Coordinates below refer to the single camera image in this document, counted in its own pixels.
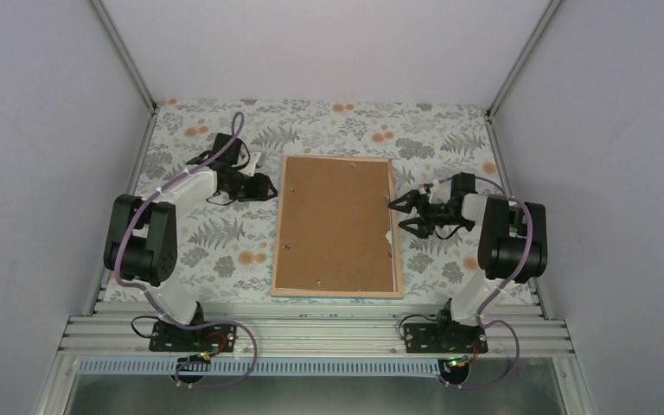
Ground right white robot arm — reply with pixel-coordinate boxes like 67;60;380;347
388;173;548;354

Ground aluminium rail frame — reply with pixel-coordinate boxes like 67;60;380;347
34;0;597;415

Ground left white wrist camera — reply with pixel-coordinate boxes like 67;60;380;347
239;152;263;176

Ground slotted cable duct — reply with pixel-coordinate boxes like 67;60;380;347
75;356;439;378

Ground brown backing board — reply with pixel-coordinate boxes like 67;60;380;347
275;157;397;294

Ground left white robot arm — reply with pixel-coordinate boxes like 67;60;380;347
103;133;278;350

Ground floral tablecloth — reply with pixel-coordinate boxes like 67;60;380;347
137;99;500;303

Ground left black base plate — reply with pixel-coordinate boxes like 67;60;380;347
148;322;237;354

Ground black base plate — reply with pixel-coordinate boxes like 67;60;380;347
148;322;237;354
403;322;488;354

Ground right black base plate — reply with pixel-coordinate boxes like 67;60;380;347
403;322;488;354

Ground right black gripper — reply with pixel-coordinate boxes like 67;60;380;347
389;190;472;239

